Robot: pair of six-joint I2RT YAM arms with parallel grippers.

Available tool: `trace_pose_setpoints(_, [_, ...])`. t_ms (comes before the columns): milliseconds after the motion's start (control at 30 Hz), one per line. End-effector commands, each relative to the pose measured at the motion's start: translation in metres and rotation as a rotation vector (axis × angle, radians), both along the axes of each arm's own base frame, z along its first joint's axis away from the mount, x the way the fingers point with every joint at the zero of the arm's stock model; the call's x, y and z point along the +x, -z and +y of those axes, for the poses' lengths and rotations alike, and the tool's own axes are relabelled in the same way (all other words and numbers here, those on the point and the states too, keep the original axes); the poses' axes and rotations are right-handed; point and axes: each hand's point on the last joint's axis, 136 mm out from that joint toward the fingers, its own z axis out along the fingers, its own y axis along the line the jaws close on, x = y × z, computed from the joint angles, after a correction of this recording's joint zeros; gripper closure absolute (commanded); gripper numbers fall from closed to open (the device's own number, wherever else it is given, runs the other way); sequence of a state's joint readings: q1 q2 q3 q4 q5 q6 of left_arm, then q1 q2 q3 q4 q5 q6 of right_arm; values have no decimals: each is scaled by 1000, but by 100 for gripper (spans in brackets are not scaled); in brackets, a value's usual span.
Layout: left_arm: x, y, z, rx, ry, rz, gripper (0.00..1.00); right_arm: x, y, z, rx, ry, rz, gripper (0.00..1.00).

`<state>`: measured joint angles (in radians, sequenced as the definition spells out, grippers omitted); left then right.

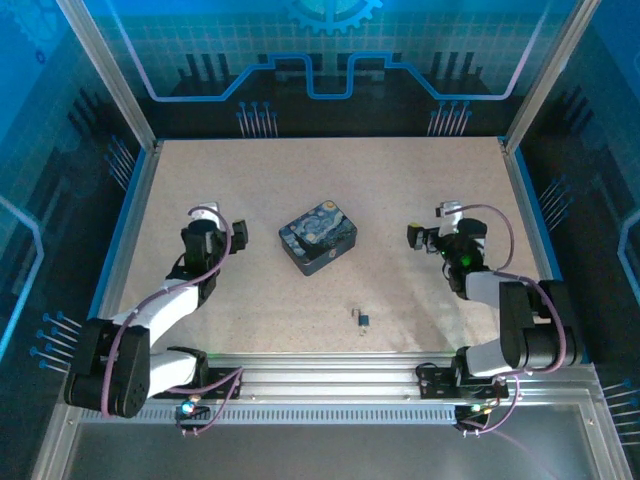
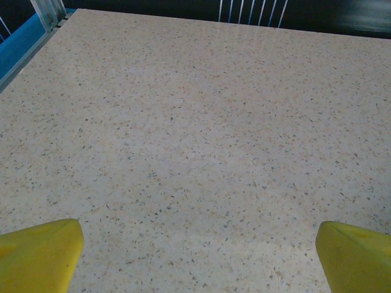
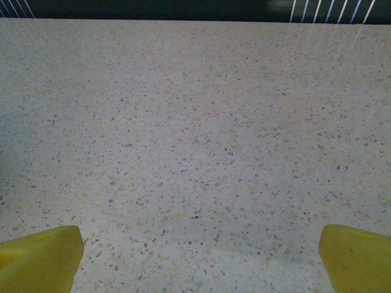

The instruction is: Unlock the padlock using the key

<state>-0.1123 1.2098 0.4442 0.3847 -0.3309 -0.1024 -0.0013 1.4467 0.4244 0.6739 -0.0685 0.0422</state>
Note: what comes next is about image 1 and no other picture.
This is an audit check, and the starry night tin box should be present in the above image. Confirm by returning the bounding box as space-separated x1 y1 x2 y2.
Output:
278 199 359 277

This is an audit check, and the small board with LED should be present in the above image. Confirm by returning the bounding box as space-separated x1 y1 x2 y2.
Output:
173 394 211 426
455 399 496 426

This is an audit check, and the slotted aluminium strip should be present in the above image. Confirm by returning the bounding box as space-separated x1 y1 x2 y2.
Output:
134 404 459 423

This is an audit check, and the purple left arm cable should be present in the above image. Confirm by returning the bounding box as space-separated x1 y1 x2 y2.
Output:
101 206 245 436

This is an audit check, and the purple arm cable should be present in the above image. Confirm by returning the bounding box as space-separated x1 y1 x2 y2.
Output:
447 203 569 436
101 206 245 436

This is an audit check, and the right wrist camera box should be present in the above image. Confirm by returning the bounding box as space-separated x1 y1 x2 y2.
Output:
433 200 464 234

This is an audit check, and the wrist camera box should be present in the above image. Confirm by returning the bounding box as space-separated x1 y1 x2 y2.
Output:
192 201 222 227
433 200 464 234

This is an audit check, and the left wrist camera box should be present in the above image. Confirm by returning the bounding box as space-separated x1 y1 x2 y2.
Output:
192 201 222 227

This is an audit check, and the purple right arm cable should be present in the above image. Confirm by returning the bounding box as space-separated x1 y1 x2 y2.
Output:
447 203 569 436

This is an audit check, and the aluminium side rail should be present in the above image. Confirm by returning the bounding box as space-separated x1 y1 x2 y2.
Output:
94 139 164 331
498 135 574 362

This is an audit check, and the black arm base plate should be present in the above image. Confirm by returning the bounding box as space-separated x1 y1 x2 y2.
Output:
152 367 244 401
415 363 510 401

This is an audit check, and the aluminium front rail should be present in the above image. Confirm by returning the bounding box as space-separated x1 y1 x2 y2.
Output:
64 351 601 406

